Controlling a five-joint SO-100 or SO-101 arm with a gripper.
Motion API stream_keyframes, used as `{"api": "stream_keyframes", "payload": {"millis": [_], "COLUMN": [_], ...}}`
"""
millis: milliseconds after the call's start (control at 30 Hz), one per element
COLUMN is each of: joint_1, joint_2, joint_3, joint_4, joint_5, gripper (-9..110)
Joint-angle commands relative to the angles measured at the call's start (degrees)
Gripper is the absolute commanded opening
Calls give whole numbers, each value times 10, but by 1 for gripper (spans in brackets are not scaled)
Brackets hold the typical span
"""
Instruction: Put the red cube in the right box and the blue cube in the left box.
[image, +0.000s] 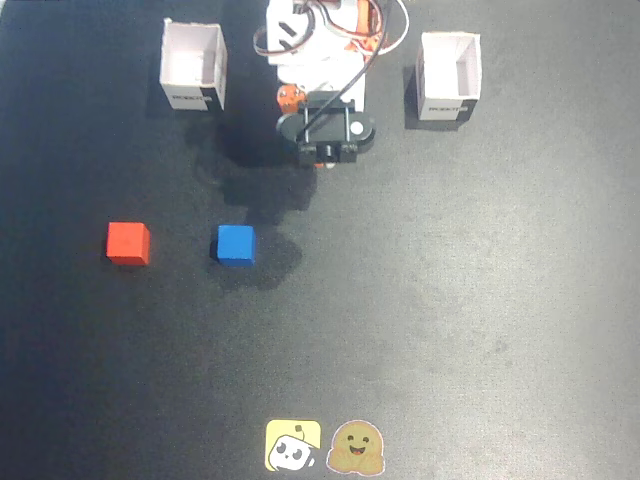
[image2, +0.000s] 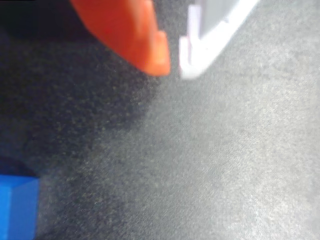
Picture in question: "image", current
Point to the white open cardboard box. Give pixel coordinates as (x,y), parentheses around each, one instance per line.
(445,65)
(192,55)

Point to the yellow robot face sticker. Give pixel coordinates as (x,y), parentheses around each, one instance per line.
(292,446)

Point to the hugging face emoji sticker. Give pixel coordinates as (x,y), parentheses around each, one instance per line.
(356,447)

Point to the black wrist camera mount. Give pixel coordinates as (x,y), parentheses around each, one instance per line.
(330,132)

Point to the black felt mat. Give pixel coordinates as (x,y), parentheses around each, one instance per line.
(450,300)

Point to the blue cube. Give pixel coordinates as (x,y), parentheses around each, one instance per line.
(236,244)

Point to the red cube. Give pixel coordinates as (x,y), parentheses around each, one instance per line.
(128,243)

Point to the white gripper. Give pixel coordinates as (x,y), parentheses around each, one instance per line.
(290,98)

